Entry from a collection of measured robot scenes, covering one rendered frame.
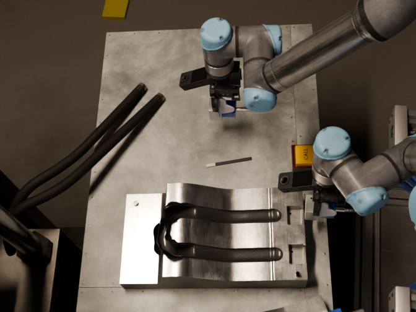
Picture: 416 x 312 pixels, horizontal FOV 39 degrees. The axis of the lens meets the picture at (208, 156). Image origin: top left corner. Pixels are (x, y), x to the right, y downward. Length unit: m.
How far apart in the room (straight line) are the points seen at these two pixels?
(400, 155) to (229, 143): 0.68
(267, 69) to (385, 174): 0.34
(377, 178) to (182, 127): 0.79
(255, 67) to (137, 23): 1.83
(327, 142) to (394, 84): 1.68
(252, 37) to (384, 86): 1.56
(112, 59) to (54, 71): 1.09
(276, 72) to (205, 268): 0.56
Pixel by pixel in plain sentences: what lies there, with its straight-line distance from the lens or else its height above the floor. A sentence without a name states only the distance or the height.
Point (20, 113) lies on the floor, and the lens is 3.03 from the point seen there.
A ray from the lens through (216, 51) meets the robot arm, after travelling 1.43.
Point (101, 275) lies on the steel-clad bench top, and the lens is 1.73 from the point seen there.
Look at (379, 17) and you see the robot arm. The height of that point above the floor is 1.52.
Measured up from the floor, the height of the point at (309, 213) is 0.95.
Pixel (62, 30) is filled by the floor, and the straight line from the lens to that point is 3.24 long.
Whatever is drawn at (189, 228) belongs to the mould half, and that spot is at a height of 0.93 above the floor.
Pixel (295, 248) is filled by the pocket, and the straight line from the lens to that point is 1.63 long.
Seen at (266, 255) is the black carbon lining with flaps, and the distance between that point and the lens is 1.60.
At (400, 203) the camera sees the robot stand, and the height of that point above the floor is 0.23.
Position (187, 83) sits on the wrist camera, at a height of 1.09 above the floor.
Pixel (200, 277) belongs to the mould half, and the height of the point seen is 0.92.
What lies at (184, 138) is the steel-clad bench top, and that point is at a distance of 1.84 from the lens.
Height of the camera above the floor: 2.42
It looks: 64 degrees down
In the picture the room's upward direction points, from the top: 11 degrees counter-clockwise
